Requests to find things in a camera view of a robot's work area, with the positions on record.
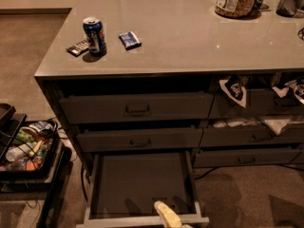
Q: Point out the dark glass bottle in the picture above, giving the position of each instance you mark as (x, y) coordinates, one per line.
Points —
(289, 8)

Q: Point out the blue snack packet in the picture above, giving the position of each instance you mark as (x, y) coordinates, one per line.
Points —
(130, 40)

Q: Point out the clear plastic bottle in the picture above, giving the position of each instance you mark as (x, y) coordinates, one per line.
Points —
(17, 152)

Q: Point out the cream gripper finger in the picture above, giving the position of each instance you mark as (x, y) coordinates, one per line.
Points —
(169, 218)

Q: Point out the black white chip bag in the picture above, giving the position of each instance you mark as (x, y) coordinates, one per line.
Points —
(233, 87)

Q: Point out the large nut jar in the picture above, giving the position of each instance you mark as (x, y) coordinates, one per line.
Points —
(233, 8)

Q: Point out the blue soda can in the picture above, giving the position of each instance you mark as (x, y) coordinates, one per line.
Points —
(94, 32)

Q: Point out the clear plastic bag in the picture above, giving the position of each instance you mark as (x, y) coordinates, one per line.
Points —
(277, 124)

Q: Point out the black tray of items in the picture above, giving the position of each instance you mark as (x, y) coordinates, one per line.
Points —
(46, 136)

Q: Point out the dark chocolate bar wrapper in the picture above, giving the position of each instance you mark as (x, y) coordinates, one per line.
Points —
(78, 48)

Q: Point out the grey cabinet with countertop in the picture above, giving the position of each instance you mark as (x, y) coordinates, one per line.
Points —
(186, 47)

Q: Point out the grey drawer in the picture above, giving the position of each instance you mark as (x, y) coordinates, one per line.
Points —
(245, 157)
(259, 102)
(136, 107)
(250, 135)
(139, 139)
(124, 188)

